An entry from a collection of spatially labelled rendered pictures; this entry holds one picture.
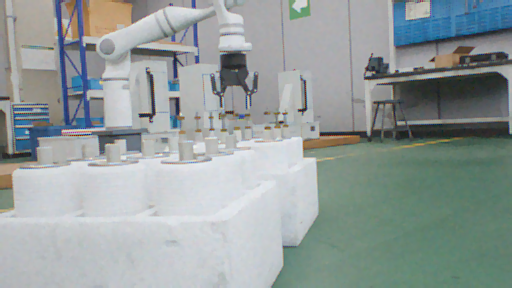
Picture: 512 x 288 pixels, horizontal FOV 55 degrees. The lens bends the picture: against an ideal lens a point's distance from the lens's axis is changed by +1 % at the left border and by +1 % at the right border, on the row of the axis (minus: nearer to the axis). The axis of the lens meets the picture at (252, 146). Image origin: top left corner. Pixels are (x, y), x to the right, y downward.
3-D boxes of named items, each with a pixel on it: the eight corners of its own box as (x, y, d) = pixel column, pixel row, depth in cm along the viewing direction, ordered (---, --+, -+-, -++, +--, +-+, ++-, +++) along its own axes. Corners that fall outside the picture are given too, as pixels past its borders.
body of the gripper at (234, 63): (245, 54, 141) (247, 86, 142) (216, 54, 140) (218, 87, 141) (249, 50, 134) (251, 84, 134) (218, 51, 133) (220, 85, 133)
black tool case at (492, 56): (465, 68, 538) (465, 58, 538) (509, 63, 513) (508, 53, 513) (457, 66, 510) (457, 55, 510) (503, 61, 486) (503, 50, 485)
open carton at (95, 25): (64, 42, 638) (61, 3, 635) (112, 47, 692) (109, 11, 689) (88, 36, 600) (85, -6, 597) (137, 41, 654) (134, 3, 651)
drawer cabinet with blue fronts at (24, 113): (-1, 157, 647) (-6, 105, 643) (35, 154, 681) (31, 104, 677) (16, 158, 606) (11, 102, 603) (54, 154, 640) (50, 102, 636)
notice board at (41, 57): (21, 69, 689) (19, 43, 687) (56, 70, 724) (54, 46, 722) (22, 68, 688) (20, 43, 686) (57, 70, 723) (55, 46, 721)
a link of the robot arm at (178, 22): (238, 3, 172) (174, 33, 175) (226, -24, 168) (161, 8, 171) (238, 5, 163) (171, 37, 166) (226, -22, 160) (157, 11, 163)
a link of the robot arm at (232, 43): (218, 51, 129) (217, 28, 129) (215, 57, 140) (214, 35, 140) (252, 50, 130) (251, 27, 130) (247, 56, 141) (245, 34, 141)
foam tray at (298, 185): (149, 244, 126) (144, 175, 125) (202, 214, 164) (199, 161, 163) (298, 247, 116) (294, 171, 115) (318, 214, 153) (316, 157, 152)
